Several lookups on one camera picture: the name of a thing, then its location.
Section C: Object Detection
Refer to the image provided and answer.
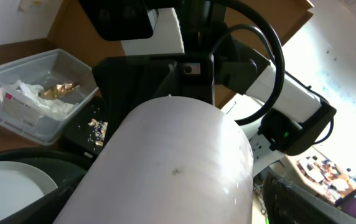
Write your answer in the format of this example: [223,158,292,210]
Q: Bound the gold foil wrapper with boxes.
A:
[38,83,80,100]

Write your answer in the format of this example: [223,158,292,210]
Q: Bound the black rectangular tray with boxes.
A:
[61,96,108,159]

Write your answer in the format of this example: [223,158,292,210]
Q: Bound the peanut shells and rice scraps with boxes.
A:
[77,118,108,147]

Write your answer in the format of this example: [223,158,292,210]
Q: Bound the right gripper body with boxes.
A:
[80,0,256,139]

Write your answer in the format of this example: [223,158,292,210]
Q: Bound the pink plastic cup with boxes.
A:
[55,96,253,223]

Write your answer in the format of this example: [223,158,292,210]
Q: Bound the clear plastic bin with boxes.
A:
[0,49,98,146]

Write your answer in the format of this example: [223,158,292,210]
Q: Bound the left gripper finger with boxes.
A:
[263,173,356,224]

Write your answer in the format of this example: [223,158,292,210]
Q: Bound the white paper napkin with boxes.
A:
[0,80,80,121]

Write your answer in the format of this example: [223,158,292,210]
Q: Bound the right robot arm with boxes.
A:
[80,0,336,173]

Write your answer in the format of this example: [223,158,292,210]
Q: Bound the round black serving tray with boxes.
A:
[0,147,93,223]

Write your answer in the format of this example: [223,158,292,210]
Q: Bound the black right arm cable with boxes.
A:
[210,0,286,126]

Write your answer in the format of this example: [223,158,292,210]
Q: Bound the grey round plate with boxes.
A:
[0,161,57,221]

